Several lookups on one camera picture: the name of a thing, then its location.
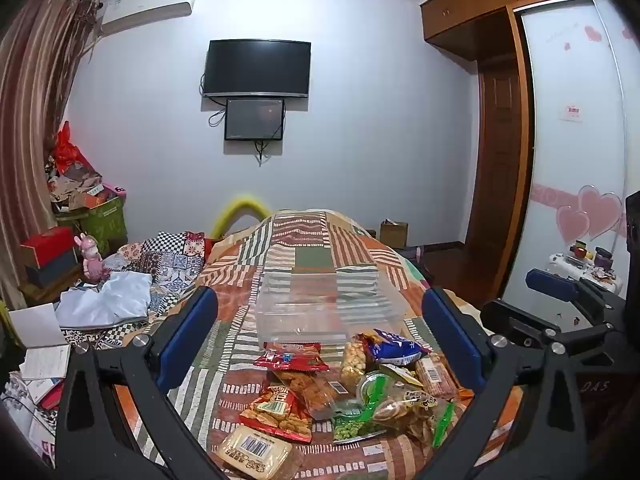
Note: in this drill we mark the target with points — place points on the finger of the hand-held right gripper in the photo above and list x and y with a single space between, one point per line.
550 282
515 317

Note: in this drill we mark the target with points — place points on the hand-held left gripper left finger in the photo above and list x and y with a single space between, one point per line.
192 330

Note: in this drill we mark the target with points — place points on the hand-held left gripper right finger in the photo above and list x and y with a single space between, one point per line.
452 332

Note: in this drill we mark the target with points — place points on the snack packet with green edge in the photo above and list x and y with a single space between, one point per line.
415 410

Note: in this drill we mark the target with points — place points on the red packet with blue label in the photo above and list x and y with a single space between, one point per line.
292 357

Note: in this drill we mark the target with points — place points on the red peanut packet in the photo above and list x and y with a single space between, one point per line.
275 412

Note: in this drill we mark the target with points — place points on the clear plastic container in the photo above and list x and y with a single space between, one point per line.
327 305

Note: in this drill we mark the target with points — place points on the pale cake packet with barcode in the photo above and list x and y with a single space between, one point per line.
257 452

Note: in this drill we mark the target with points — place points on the clear packet of orange snacks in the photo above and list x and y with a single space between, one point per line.
312 392

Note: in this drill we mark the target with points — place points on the white small table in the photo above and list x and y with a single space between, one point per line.
585 270

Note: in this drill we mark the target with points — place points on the dark jar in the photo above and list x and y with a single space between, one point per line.
603 257

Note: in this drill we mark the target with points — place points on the blue snack packet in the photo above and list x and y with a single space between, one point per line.
395 350

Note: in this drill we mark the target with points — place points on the checkered patterned quilt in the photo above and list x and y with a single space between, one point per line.
167 260

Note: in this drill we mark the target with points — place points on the pale blue plastic bag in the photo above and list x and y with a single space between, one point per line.
107 297

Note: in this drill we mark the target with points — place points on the clear popcorn packet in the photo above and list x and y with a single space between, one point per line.
352 365

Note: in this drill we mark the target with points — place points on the pink toy rabbit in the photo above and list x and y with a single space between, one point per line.
91 257

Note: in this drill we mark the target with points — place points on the yellow foam tube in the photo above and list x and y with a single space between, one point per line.
240 210

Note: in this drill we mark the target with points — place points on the striped patchwork blanket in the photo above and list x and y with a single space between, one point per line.
300 255

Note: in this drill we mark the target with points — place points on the brown wooden door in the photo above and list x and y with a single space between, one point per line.
497 160

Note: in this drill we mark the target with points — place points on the green pea packet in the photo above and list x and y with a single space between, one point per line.
352 427

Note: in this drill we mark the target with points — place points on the green cardboard box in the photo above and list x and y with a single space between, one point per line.
102 220

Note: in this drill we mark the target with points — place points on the white open notebook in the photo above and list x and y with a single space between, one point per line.
42 347

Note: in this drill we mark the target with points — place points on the dark grey box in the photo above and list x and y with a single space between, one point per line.
50 271

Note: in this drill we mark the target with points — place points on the red gift box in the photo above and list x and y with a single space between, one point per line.
47 246

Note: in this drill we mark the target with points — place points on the small red white sign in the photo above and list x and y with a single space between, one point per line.
572 112

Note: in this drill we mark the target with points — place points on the wooden wardrobe with white doors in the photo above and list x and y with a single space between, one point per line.
565 110

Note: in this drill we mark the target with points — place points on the green storage box with clutter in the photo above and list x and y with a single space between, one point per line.
75 182

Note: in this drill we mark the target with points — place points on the red plastic bag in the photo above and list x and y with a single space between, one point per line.
67 150

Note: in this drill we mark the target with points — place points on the striped brown curtain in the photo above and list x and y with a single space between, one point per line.
35 125

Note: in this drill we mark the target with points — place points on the white air conditioner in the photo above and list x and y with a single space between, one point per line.
145 7

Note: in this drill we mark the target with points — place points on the pink heart wall stickers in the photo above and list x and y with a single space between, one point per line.
592 215

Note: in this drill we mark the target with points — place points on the small black wall monitor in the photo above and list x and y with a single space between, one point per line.
255 119

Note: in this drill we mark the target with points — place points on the black wall television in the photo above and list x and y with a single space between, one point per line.
257 67

